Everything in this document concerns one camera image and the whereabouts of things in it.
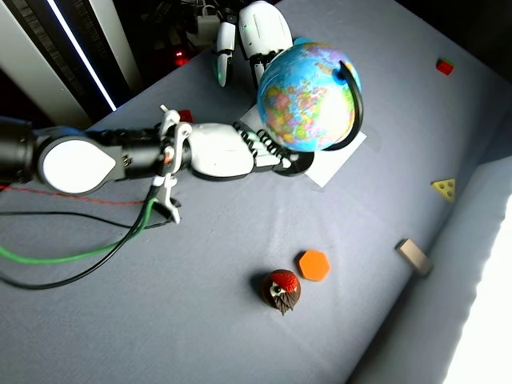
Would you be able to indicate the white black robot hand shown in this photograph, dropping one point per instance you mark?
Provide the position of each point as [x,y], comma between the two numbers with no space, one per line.
[262,28]
[220,150]

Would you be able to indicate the globe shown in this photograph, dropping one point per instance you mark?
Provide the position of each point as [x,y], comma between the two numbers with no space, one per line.
[304,100]

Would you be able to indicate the small red block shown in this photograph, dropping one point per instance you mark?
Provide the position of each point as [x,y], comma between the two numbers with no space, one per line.
[186,116]

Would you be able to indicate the red indicator light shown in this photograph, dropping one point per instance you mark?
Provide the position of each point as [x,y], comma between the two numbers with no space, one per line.
[181,57]

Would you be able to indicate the white paper sheet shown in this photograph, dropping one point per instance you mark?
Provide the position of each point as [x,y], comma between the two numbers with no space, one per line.
[340,160]

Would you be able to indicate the orange hexagon block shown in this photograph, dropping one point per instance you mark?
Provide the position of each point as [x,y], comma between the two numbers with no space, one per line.
[313,265]

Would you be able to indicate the chocolate strawberry cupcake toy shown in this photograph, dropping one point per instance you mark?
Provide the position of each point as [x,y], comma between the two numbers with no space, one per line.
[282,292]

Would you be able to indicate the bright light strip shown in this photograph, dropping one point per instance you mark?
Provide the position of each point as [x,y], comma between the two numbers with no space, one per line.
[82,56]

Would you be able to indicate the grey table cloth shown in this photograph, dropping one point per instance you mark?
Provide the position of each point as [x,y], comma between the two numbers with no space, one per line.
[200,332]

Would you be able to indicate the red green cube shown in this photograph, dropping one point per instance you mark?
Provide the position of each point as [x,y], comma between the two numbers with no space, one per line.
[445,66]

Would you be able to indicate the wide white panel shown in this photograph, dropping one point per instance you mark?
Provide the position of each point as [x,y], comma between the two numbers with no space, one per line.
[36,68]

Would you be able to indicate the grey rectangular block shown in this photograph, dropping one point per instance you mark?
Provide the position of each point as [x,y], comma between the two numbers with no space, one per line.
[414,257]

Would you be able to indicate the yellow cheese wedge toy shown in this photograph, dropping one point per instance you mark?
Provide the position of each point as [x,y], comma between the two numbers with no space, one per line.
[445,189]

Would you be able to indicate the narrow white post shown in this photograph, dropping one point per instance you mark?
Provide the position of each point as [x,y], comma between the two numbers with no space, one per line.
[116,44]

